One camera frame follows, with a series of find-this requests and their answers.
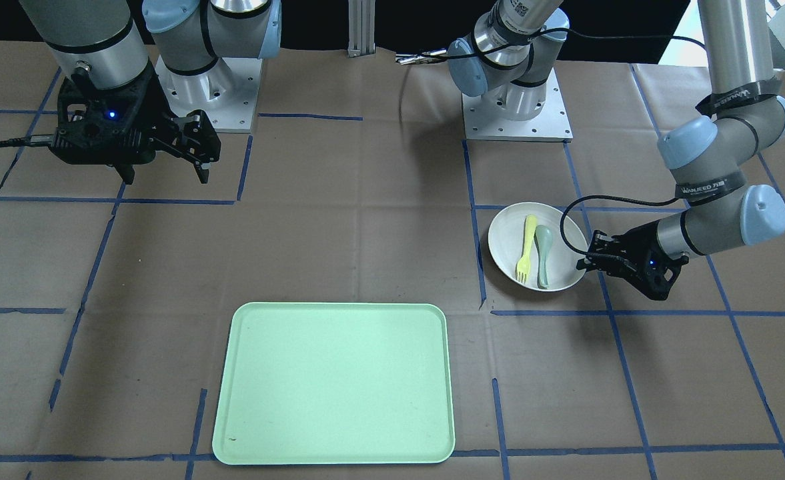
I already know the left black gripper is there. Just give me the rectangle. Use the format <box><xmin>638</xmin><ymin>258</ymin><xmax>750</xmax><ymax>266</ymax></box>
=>
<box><xmin>576</xmin><ymin>221</ymin><xmax>689</xmax><ymax>299</ymax></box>

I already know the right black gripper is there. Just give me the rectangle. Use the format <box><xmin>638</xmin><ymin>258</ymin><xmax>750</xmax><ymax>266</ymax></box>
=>
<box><xmin>48</xmin><ymin>65</ymin><xmax>221</xmax><ymax>185</ymax></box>

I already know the yellow plastic fork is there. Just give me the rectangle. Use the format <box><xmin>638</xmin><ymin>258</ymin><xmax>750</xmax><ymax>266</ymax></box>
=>
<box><xmin>514</xmin><ymin>215</ymin><xmax>538</xmax><ymax>285</ymax></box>

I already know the white round plate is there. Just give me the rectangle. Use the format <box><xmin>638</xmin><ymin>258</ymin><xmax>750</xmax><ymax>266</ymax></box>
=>
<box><xmin>488</xmin><ymin>203</ymin><xmax>587</xmax><ymax>292</ymax></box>

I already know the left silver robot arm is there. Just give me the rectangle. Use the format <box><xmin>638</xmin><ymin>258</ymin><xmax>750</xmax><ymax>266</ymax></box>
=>
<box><xmin>439</xmin><ymin>1</ymin><xmax>785</xmax><ymax>301</ymax></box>

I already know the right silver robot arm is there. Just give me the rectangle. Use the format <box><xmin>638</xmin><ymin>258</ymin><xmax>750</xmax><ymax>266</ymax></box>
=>
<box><xmin>21</xmin><ymin>1</ymin><xmax>282</xmax><ymax>185</ymax></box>

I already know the teal plastic spoon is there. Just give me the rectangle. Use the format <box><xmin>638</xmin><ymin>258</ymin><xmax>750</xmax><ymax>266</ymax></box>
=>
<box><xmin>535</xmin><ymin>224</ymin><xmax>554</xmax><ymax>290</ymax></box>

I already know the brown paper table cover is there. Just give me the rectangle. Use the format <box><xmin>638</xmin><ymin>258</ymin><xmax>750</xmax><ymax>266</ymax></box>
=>
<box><xmin>0</xmin><ymin>49</ymin><xmax>785</xmax><ymax>479</ymax></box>

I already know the light green plastic tray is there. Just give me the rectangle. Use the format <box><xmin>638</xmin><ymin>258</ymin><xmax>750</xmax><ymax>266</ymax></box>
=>
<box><xmin>212</xmin><ymin>303</ymin><xmax>456</xmax><ymax>465</ymax></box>

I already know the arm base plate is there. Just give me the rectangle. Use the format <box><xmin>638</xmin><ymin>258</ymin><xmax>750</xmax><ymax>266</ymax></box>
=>
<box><xmin>155</xmin><ymin>57</ymin><xmax>264</xmax><ymax>133</ymax></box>
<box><xmin>462</xmin><ymin>69</ymin><xmax>574</xmax><ymax>143</ymax></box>

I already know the aluminium frame post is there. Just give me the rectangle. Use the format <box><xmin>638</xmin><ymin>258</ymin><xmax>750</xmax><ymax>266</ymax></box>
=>
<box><xmin>346</xmin><ymin>0</ymin><xmax>377</xmax><ymax>58</ymax></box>

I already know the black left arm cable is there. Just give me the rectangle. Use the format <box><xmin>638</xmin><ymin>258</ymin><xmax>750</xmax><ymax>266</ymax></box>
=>
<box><xmin>396</xmin><ymin>27</ymin><xmax>710</xmax><ymax>257</ymax></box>

